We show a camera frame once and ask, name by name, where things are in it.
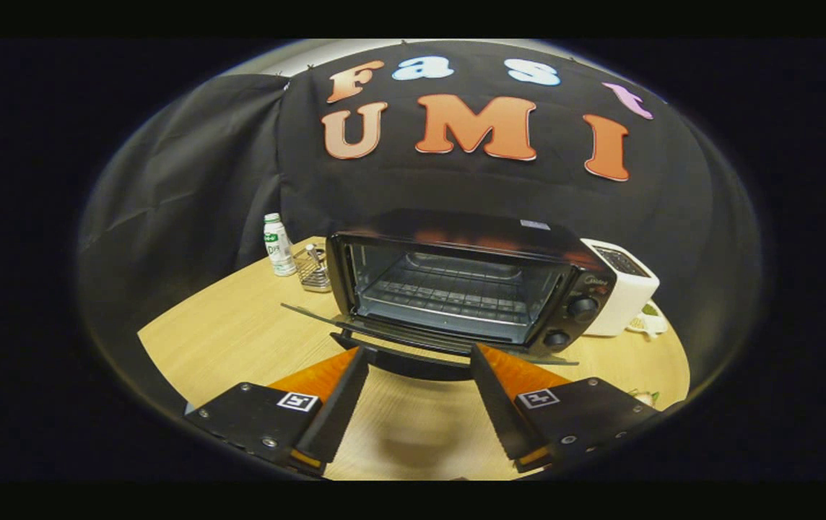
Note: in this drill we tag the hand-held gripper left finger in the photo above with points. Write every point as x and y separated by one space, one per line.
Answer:
337 412

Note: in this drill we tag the white pop-up toaster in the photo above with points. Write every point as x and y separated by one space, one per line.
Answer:
626 296

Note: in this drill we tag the white drink bottle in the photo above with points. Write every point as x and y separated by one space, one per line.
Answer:
279 249

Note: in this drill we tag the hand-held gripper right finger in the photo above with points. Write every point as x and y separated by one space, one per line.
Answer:
503 412

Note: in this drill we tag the black toaster oven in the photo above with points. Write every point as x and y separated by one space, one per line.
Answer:
456 289

